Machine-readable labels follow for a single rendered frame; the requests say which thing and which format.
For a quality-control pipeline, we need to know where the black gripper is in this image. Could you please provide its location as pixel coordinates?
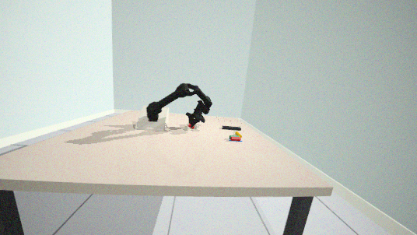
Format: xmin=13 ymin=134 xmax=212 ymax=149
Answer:
xmin=185 ymin=108 xmax=205 ymax=128

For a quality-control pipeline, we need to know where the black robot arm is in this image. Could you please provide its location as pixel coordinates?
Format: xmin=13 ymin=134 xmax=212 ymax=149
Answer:
xmin=146 ymin=83 xmax=212 ymax=121

